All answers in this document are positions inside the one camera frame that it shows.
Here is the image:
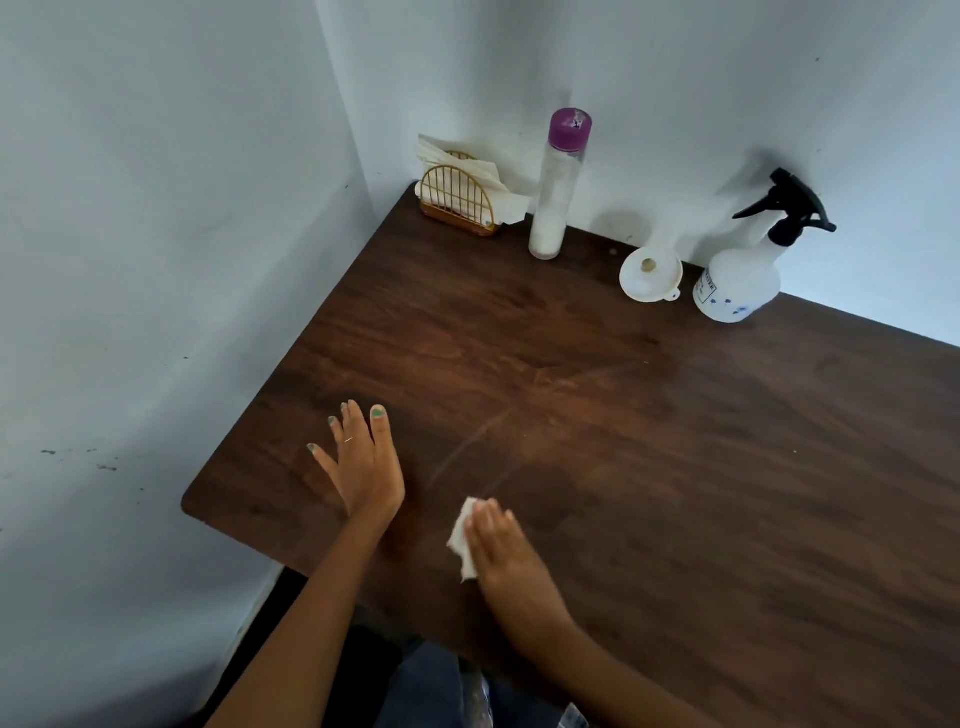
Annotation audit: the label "person's left hand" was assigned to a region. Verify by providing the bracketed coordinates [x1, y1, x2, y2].
[305, 399, 407, 526]

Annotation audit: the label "person's right hand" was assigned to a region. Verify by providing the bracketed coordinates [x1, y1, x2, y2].
[463, 498, 579, 654]

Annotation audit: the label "single white paper napkin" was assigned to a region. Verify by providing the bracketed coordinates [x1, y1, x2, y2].
[446, 496, 481, 583]

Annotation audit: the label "white plastic funnel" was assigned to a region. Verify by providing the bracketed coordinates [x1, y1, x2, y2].
[618, 246, 685, 305]

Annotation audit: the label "tall frosted clear bottle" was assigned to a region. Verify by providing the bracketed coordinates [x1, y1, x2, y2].
[527, 142, 588, 262]

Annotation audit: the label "white spray bottle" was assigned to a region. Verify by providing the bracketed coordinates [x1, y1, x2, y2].
[692, 236, 789, 325]

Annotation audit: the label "purple bottle cap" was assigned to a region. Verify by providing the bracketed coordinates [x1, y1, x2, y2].
[547, 107, 594, 154]

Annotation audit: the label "black spray trigger head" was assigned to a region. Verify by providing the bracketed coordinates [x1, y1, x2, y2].
[731, 167, 838, 249]

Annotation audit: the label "person's right forearm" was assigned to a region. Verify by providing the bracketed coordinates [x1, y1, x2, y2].
[524, 618, 721, 728]

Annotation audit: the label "person's left forearm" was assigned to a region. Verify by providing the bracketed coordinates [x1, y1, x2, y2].
[206, 509, 391, 728]

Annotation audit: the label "blue jeans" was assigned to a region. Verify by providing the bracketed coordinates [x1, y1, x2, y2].
[374, 641, 571, 728]

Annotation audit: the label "dark wooden table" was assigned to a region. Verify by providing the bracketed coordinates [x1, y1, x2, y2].
[181, 183, 960, 728]

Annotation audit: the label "white paper napkins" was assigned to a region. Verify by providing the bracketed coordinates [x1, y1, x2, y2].
[413, 134, 534, 226]

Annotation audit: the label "gold wire napkin holder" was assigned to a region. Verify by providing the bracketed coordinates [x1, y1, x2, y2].
[418, 149, 500, 238]

